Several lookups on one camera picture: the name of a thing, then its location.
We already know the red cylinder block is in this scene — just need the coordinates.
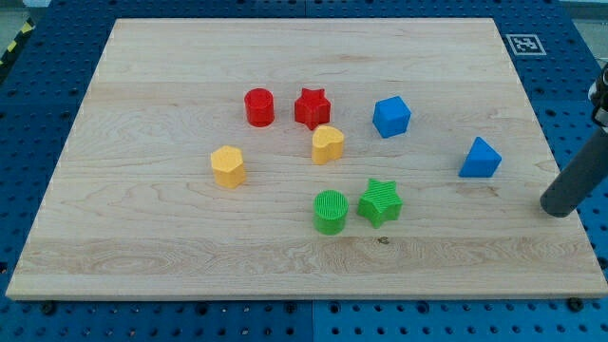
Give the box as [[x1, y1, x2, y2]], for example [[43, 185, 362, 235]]
[[244, 88, 275, 127]]

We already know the yellow heart block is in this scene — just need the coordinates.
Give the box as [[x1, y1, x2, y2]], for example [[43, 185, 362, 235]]
[[312, 125, 345, 165]]

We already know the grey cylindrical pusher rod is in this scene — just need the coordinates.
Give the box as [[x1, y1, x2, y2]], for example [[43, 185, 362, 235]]
[[540, 128, 607, 218]]

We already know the green cylinder block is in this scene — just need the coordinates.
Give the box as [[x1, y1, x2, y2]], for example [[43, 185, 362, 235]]
[[313, 190, 349, 236]]

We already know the green star block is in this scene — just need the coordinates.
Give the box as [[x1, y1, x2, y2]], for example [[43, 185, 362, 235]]
[[357, 178, 403, 229]]

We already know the black robot tool mount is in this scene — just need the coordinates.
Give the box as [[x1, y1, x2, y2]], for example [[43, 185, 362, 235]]
[[588, 65, 607, 131]]

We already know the yellow black hazard tape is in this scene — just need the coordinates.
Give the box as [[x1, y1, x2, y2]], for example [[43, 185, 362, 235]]
[[1, 17, 35, 68]]

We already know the white fiducial marker tag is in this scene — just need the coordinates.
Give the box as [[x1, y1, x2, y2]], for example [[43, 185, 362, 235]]
[[505, 33, 546, 56]]

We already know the blue triangle block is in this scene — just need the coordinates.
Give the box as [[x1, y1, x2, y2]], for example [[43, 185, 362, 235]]
[[459, 137, 503, 178]]

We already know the wooden board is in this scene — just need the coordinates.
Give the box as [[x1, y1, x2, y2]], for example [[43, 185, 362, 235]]
[[7, 18, 607, 301]]

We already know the red star block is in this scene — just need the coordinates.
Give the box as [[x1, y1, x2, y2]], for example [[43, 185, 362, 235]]
[[294, 88, 332, 130]]

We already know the yellow hexagon block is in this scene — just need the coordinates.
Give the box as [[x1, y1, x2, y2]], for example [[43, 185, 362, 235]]
[[211, 145, 246, 189]]

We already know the blue cube block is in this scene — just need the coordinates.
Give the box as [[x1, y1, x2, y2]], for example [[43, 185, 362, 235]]
[[372, 96, 411, 139]]

